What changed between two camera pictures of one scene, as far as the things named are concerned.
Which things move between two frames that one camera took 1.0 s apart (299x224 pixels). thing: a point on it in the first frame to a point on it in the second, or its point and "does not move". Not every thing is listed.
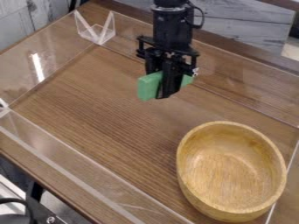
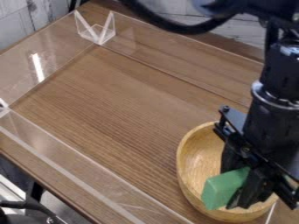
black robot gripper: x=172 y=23 to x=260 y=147
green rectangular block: x=147 y=85 to x=219 y=187
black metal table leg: x=36 y=189 does not move
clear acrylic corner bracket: x=96 y=33 does not move
